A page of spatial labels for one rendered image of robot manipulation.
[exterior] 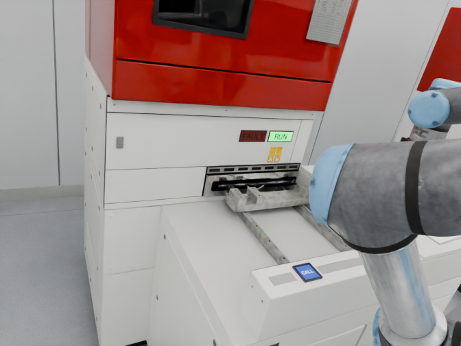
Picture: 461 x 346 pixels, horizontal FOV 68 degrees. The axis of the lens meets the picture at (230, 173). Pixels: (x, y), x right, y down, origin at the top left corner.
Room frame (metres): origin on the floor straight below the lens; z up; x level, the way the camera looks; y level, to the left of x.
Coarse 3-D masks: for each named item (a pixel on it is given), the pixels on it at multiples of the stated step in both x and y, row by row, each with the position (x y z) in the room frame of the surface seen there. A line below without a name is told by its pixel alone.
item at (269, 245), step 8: (240, 216) 1.11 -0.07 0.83; (248, 216) 1.08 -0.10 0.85; (248, 224) 1.05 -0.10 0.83; (256, 224) 1.04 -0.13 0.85; (256, 232) 1.01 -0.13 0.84; (264, 232) 1.00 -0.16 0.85; (264, 240) 0.96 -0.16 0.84; (272, 248) 0.92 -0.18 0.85; (272, 256) 0.91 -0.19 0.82; (280, 256) 0.88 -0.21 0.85
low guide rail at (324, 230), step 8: (296, 208) 1.25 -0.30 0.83; (304, 208) 1.23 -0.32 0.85; (304, 216) 1.20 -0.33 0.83; (312, 216) 1.18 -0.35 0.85; (312, 224) 1.16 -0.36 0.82; (320, 224) 1.13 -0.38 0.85; (320, 232) 1.11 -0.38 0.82; (328, 232) 1.08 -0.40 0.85; (328, 240) 1.07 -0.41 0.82; (336, 240) 1.04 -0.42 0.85; (336, 248) 1.03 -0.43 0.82; (344, 248) 1.01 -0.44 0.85
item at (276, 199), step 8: (264, 192) 1.24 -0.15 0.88; (272, 192) 1.25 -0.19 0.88; (280, 192) 1.27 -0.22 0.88; (288, 192) 1.28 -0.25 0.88; (296, 192) 1.30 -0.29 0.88; (232, 200) 1.12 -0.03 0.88; (248, 200) 1.14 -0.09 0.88; (264, 200) 1.17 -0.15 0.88; (272, 200) 1.18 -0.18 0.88; (280, 200) 1.19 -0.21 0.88; (288, 200) 1.21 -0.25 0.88; (296, 200) 1.23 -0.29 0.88; (304, 200) 1.25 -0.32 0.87; (232, 208) 1.10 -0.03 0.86; (240, 208) 1.09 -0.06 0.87; (248, 208) 1.11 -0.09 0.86; (256, 208) 1.13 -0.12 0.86; (264, 208) 1.15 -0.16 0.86
